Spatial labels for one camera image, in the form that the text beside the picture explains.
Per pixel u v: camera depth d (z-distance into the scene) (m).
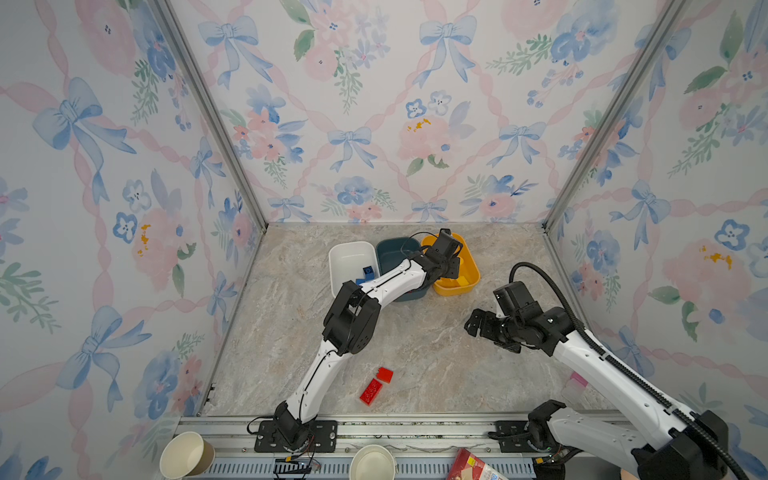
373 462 0.72
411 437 0.75
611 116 0.88
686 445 0.38
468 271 1.04
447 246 0.76
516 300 0.60
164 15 0.68
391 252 1.16
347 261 1.06
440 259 0.76
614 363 0.46
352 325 0.61
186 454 0.74
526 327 0.57
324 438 0.74
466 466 0.67
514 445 0.73
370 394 0.80
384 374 0.84
